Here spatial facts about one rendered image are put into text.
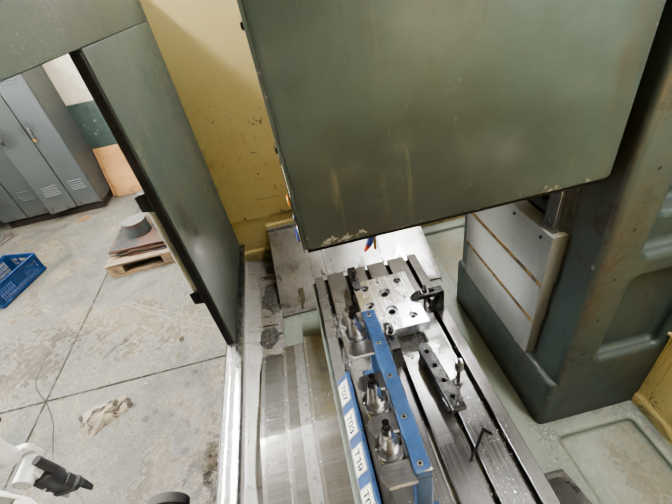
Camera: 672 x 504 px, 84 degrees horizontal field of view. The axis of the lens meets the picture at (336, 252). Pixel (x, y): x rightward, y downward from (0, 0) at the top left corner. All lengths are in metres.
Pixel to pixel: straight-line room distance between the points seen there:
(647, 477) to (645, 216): 0.98
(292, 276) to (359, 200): 1.46
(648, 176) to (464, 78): 0.48
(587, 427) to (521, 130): 1.23
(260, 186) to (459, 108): 1.58
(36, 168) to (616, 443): 5.81
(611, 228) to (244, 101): 1.58
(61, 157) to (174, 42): 3.88
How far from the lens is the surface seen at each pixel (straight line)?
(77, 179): 5.74
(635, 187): 1.00
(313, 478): 1.45
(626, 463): 1.76
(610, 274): 1.15
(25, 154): 5.78
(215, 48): 1.95
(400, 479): 0.91
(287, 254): 2.19
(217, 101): 2.00
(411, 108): 0.67
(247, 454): 1.64
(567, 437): 1.73
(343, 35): 0.61
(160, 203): 1.36
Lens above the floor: 2.07
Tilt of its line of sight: 38 degrees down
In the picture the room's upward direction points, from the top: 12 degrees counter-clockwise
